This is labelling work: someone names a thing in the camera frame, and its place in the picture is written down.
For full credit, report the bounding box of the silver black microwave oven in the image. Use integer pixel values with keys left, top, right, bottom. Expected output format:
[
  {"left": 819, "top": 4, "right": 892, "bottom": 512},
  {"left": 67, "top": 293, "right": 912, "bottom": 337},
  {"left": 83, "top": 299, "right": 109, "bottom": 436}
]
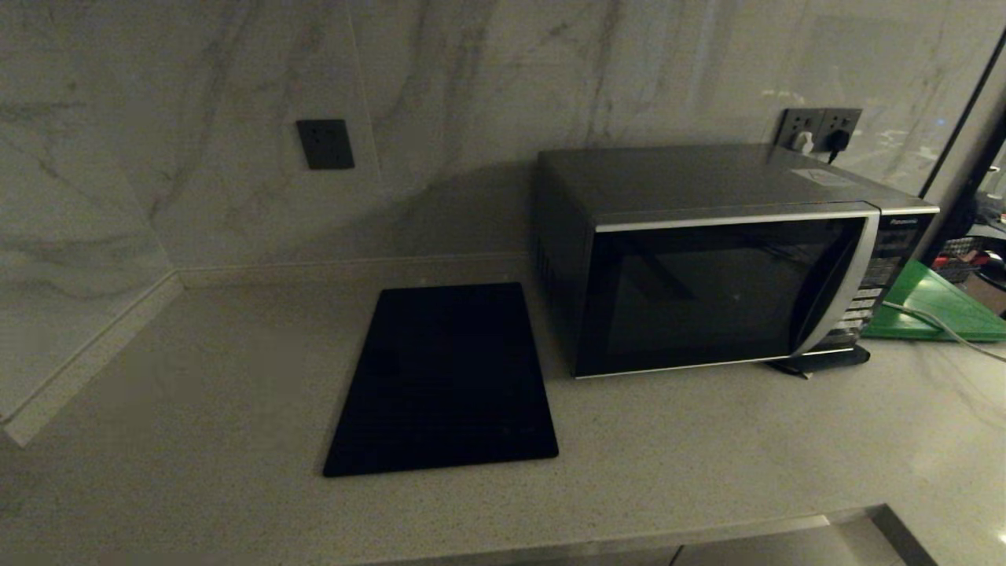
[{"left": 534, "top": 145, "right": 941, "bottom": 380}]

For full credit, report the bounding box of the black induction cooktop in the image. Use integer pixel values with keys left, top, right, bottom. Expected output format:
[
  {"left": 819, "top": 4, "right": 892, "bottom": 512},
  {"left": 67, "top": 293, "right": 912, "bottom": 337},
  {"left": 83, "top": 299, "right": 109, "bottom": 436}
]
[{"left": 322, "top": 282, "right": 560, "bottom": 478}]

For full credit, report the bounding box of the green cutting board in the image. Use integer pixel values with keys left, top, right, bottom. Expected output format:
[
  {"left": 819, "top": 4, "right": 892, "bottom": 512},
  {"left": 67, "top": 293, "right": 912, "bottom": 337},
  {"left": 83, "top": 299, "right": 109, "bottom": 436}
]
[{"left": 863, "top": 260, "right": 1006, "bottom": 344}]

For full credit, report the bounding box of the metal shopping cart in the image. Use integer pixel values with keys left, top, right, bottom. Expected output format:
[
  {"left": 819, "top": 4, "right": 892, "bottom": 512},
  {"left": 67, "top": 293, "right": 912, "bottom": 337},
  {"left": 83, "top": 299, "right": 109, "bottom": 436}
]
[{"left": 934, "top": 236, "right": 1006, "bottom": 285}]

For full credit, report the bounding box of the dark single wall socket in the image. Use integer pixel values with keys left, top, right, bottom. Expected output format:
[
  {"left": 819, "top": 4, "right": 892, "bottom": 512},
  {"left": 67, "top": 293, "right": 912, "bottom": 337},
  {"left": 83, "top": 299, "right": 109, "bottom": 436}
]
[{"left": 296, "top": 119, "right": 356, "bottom": 171}]

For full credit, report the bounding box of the grey double wall socket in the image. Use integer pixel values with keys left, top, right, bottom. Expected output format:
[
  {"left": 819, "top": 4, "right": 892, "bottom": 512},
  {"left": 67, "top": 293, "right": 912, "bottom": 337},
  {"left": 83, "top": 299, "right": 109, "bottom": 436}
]
[{"left": 774, "top": 108, "right": 864, "bottom": 154}]

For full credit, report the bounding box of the white power cable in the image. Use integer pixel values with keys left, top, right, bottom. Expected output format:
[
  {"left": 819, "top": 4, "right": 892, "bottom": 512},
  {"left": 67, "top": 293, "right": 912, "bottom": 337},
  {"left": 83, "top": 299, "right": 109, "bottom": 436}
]
[{"left": 882, "top": 301, "right": 1006, "bottom": 363}]

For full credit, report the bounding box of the black metal frame post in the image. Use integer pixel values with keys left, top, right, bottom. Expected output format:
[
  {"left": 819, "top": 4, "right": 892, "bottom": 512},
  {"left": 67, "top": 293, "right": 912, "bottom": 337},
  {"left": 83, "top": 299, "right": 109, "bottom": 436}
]
[{"left": 918, "top": 35, "right": 1006, "bottom": 266}]

